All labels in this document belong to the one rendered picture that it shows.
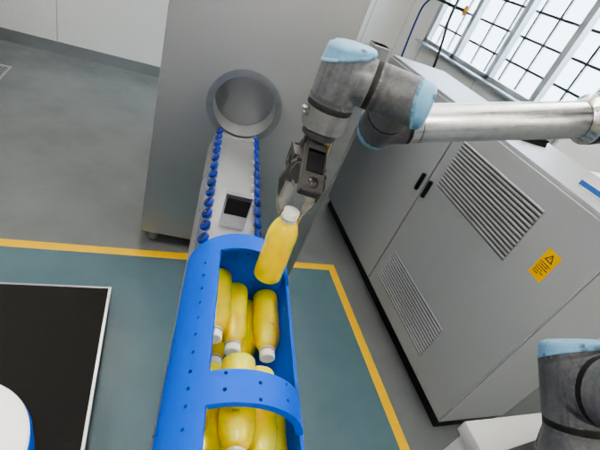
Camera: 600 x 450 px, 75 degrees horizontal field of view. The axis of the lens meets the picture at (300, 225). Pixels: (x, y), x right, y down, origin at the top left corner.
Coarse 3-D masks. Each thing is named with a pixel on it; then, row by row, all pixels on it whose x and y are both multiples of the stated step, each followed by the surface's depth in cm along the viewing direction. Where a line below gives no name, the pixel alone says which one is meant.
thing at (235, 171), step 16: (224, 144) 206; (240, 144) 212; (208, 160) 198; (224, 160) 193; (240, 160) 198; (224, 176) 181; (240, 176) 186; (224, 192) 171; (240, 192) 175; (192, 240) 150; (176, 320) 121; (160, 400) 101
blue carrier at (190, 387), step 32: (192, 256) 104; (224, 256) 108; (256, 256) 109; (192, 288) 93; (256, 288) 117; (192, 320) 84; (288, 320) 100; (192, 352) 77; (256, 352) 106; (288, 352) 96; (192, 384) 71; (224, 384) 70; (256, 384) 71; (288, 384) 77; (160, 416) 73; (192, 416) 66; (288, 416) 73; (160, 448) 66; (192, 448) 62; (288, 448) 82
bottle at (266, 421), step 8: (256, 368) 84; (264, 368) 84; (256, 408) 77; (256, 416) 76; (264, 416) 76; (272, 416) 77; (256, 424) 75; (264, 424) 75; (272, 424) 76; (256, 432) 74; (264, 432) 74; (272, 432) 75; (256, 440) 73; (264, 440) 73; (272, 440) 74; (248, 448) 73; (256, 448) 72; (264, 448) 72; (272, 448) 73
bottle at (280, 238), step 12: (276, 228) 88; (288, 228) 87; (264, 240) 92; (276, 240) 88; (288, 240) 88; (264, 252) 91; (276, 252) 90; (288, 252) 91; (264, 264) 92; (276, 264) 92; (264, 276) 94; (276, 276) 94
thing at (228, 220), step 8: (232, 192) 145; (224, 200) 147; (232, 200) 143; (240, 200) 144; (248, 200) 146; (224, 208) 147; (232, 208) 146; (240, 208) 146; (248, 208) 146; (224, 216) 150; (232, 216) 150; (240, 216) 148; (224, 224) 152; (232, 224) 152; (240, 224) 153
